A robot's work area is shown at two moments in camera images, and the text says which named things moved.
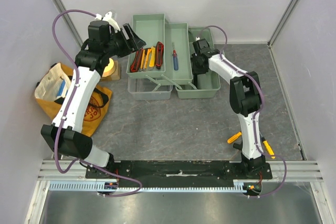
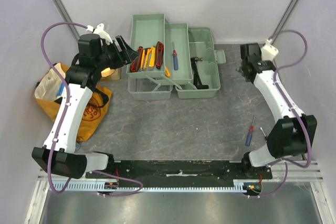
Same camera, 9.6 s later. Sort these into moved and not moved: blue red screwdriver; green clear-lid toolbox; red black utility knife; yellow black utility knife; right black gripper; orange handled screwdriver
Moved: orange handled screwdriver; right black gripper
Not moved: blue red screwdriver; yellow black utility knife; green clear-lid toolbox; red black utility knife
